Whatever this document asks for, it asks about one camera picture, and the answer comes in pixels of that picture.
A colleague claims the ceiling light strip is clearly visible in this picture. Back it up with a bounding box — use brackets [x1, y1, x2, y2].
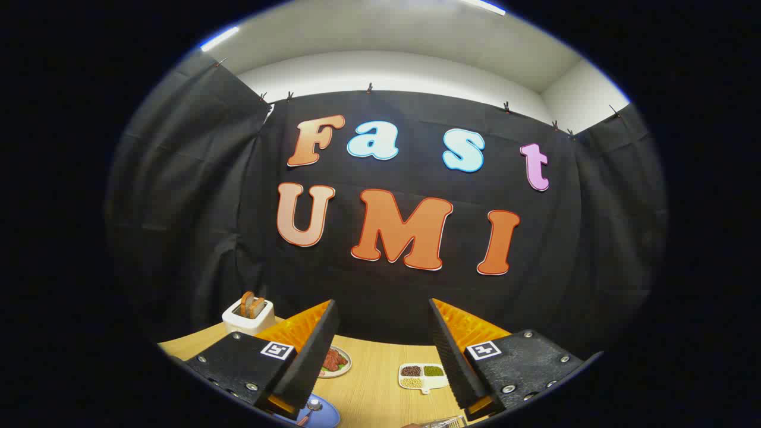
[199, 26, 240, 52]
[461, 0, 507, 16]

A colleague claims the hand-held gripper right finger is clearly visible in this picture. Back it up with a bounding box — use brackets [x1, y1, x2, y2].
[428, 298, 603, 423]

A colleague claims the blue round plate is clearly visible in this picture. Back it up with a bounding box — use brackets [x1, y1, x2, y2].
[275, 392, 341, 428]

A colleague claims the spoon with red checked handle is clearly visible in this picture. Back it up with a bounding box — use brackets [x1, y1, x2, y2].
[295, 399, 323, 426]

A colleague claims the white divided tray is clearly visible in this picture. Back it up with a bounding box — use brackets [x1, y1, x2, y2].
[398, 363, 450, 395]

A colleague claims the white oval plate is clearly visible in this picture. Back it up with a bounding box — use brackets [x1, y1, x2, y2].
[318, 346, 353, 379]

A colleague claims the white toaster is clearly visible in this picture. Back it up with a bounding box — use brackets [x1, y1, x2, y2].
[222, 297, 275, 336]

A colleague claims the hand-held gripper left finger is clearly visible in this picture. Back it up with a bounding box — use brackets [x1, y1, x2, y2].
[184, 299, 341, 420]

